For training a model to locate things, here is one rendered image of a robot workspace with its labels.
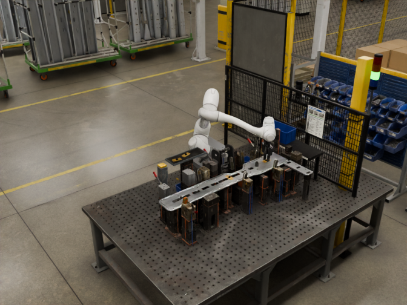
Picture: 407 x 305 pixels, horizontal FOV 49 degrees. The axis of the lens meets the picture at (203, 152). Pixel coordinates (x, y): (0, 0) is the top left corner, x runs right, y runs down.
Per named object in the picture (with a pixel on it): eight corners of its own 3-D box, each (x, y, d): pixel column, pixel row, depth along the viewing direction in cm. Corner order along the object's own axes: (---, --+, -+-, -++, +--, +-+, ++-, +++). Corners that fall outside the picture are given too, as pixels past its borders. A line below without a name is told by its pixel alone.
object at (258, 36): (288, 153, 656) (301, 12, 562) (281, 156, 648) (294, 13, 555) (228, 124, 750) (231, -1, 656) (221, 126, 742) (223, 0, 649)
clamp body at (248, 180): (247, 216, 402) (248, 183, 386) (238, 210, 411) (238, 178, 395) (254, 212, 407) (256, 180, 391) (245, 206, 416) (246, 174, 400)
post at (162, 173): (163, 211, 410) (160, 169, 389) (158, 207, 415) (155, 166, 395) (170, 208, 414) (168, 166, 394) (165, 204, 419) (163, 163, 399)
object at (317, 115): (322, 140, 437) (326, 110, 422) (304, 132, 453) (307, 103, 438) (323, 139, 438) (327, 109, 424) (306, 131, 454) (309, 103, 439)
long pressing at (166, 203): (171, 213, 358) (171, 212, 357) (156, 201, 373) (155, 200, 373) (290, 161, 432) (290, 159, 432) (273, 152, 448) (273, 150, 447)
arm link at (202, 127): (191, 140, 475) (195, 121, 485) (206, 143, 476) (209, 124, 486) (201, 103, 406) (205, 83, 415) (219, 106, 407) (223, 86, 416)
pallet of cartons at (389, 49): (385, 120, 758) (397, 59, 709) (347, 106, 816) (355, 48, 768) (426, 104, 818) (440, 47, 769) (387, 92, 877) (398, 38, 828)
